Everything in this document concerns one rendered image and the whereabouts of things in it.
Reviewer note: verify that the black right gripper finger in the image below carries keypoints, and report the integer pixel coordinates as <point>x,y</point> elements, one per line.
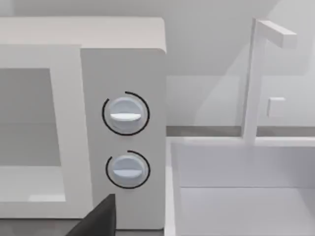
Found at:
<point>102,217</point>

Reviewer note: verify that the pale round microwave knob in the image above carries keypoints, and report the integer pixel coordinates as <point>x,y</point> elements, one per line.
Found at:
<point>125,113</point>
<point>128,169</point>

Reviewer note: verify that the microwave oven door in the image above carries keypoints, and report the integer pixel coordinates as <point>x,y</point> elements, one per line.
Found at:
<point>66,123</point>

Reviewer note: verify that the white sink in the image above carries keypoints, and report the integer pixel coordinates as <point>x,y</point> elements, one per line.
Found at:
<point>241,186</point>

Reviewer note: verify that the pale microwave oven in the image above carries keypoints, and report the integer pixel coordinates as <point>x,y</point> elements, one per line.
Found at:
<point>128,68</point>

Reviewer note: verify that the tall white tap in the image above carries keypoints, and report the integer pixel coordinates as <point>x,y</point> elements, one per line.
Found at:
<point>256,81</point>

